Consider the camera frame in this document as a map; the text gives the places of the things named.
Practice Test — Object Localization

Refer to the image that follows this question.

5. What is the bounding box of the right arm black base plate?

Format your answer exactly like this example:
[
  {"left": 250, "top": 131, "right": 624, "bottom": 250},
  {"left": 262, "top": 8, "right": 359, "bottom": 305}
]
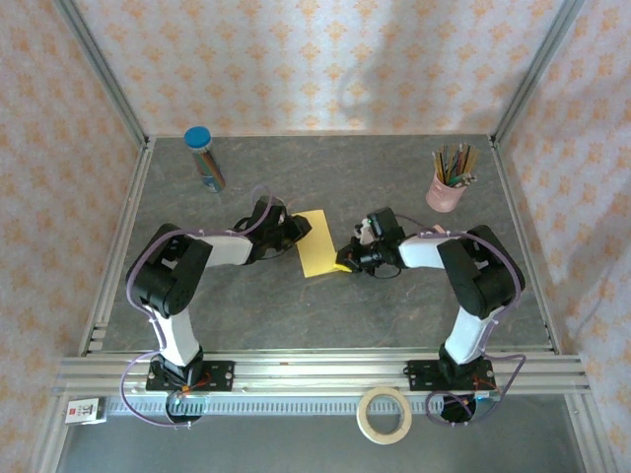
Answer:
[{"left": 404, "top": 358, "right": 496, "bottom": 393}]

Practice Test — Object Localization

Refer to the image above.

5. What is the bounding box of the yellow paper sheet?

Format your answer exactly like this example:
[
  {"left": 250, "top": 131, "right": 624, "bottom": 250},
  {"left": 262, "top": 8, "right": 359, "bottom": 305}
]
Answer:
[{"left": 293, "top": 209, "right": 352, "bottom": 279}]

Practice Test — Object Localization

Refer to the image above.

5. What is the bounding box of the bunch of coloured pencils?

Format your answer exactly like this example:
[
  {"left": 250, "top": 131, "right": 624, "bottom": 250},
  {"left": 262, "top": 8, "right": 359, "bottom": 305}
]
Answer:
[{"left": 431, "top": 142, "right": 480, "bottom": 188}]

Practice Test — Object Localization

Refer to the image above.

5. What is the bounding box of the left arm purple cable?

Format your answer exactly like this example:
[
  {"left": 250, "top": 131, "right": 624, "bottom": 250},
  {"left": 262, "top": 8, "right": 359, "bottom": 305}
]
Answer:
[{"left": 120, "top": 184, "right": 287, "bottom": 429}]

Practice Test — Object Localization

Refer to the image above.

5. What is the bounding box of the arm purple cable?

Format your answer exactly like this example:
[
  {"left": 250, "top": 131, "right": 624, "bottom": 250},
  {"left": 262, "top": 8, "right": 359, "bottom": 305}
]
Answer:
[
  {"left": 120, "top": 184, "right": 287, "bottom": 429},
  {"left": 393, "top": 214, "right": 527, "bottom": 428}
]

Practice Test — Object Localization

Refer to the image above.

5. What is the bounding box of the aluminium frame post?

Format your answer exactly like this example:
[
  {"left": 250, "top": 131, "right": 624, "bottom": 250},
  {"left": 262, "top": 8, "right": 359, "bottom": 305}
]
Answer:
[
  {"left": 51, "top": 0, "right": 152, "bottom": 149},
  {"left": 490, "top": 0, "right": 586, "bottom": 147}
]

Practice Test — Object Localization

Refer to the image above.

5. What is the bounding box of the grey slotted cable duct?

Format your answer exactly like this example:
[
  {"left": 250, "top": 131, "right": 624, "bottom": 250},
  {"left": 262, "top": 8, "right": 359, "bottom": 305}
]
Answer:
[{"left": 105, "top": 396, "right": 445, "bottom": 416}]

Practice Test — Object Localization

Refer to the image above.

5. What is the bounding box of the aluminium side rail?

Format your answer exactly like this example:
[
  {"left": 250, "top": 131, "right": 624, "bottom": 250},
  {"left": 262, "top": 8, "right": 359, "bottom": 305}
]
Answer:
[
  {"left": 78, "top": 140, "right": 157, "bottom": 356},
  {"left": 487, "top": 140, "right": 563, "bottom": 355}
]

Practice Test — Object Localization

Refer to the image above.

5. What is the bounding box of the pencil tube with blue lid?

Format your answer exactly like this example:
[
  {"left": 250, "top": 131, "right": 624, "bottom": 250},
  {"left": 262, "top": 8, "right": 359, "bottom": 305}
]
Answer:
[{"left": 183, "top": 126, "right": 228, "bottom": 194}]

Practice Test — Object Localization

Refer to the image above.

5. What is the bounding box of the masking tape roll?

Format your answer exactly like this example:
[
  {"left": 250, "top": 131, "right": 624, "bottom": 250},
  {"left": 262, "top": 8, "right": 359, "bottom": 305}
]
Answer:
[{"left": 356, "top": 385, "right": 413, "bottom": 445}]

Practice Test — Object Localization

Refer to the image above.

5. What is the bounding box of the white card with red mark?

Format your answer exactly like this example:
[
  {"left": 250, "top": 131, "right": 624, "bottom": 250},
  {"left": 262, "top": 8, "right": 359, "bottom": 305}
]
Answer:
[{"left": 65, "top": 397, "right": 108, "bottom": 425}]

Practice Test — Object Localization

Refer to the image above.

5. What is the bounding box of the wide aluminium frame rail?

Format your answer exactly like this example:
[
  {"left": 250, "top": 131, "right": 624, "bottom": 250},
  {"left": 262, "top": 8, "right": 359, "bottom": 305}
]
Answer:
[{"left": 52, "top": 352, "right": 592, "bottom": 398}]

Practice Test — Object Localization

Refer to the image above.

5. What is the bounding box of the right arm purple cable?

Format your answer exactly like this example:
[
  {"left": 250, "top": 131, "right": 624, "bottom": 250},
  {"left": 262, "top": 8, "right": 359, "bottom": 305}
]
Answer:
[{"left": 393, "top": 214, "right": 527, "bottom": 428}]

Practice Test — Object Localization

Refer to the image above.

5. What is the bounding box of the pink pencil cup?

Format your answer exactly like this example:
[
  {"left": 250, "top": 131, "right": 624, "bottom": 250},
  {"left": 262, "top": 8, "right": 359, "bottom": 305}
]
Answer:
[{"left": 425, "top": 171, "right": 467, "bottom": 214}]

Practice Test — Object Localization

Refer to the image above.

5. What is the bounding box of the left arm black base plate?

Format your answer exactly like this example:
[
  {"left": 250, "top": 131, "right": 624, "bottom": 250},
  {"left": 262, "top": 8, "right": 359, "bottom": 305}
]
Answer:
[{"left": 146, "top": 360, "right": 236, "bottom": 394}]

